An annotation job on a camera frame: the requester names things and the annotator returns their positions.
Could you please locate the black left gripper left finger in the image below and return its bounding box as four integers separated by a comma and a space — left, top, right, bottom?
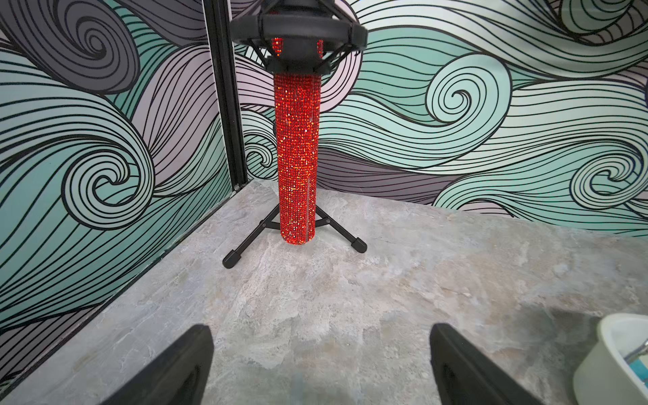
103, 324, 214, 405

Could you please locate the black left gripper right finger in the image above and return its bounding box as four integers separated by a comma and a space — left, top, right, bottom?
430, 323, 540, 405

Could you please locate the white plastic storage tray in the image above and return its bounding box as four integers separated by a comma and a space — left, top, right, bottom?
573, 313, 647, 404

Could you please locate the black vertical frame post left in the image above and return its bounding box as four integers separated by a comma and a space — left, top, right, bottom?
202, 0, 249, 192

